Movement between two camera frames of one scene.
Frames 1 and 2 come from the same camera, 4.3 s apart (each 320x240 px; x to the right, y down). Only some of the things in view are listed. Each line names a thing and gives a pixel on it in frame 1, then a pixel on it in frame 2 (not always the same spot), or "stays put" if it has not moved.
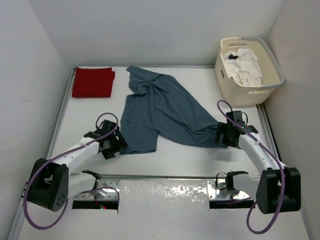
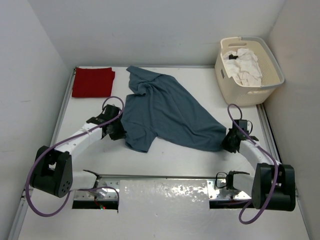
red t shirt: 92,82 stays put
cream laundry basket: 249,69 stays put
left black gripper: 120,145 to 120,134
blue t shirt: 164,111 stays put
